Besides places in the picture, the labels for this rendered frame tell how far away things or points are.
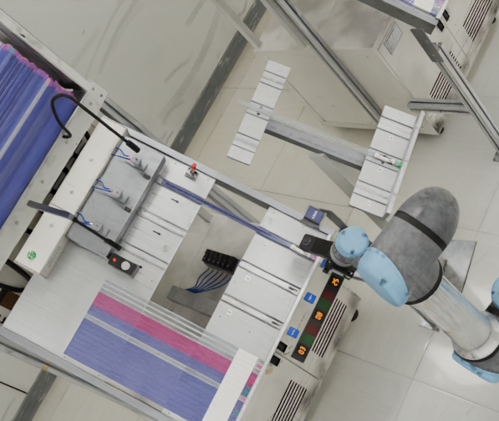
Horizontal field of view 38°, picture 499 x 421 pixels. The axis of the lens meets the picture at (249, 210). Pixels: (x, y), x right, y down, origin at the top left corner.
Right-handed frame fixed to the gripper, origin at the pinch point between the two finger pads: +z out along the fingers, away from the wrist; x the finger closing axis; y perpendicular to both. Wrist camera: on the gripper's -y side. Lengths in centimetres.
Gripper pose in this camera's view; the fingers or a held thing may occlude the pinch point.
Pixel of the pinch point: (327, 263)
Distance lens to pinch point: 209.0
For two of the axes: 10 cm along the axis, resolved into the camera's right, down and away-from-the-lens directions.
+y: 8.9, 4.5, -1.0
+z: -0.2, 2.6, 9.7
